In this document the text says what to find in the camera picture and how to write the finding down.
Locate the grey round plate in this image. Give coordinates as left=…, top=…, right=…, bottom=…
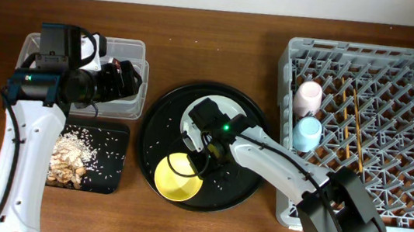
left=180, top=95, right=247, bottom=123

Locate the yellow bowl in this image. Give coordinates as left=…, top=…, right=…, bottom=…
left=154, top=152, right=203, bottom=202

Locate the food scraps pile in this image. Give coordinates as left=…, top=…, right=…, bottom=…
left=46, top=132, right=97, bottom=190

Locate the blue cup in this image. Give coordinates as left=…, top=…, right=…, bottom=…
left=292, top=116, right=322, bottom=153

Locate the pink cup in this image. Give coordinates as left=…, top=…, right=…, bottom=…
left=292, top=81, right=322, bottom=117

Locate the wooden chopstick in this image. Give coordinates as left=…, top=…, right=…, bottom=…
left=353, top=88, right=364, bottom=173
left=332, top=77, right=360, bottom=160

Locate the gold brown snack wrapper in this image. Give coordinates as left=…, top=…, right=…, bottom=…
left=106, top=57, right=122, bottom=79

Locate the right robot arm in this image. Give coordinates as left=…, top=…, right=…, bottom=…
left=180, top=96, right=386, bottom=232

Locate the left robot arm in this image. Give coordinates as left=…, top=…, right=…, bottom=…
left=0, top=23, right=143, bottom=232

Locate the grey dishwasher rack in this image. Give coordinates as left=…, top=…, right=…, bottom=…
left=277, top=37, right=414, bottom=232

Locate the clear plastic storage bin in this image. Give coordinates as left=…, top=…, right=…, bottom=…
left=3, top=23, right=143, bottom=115

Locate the round black serving tray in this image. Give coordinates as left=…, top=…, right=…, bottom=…
left=137, top=81, right=270, bottom=213

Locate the black rectangular tray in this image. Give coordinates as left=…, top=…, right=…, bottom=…
left=61, top=118, right=130, bottom=194

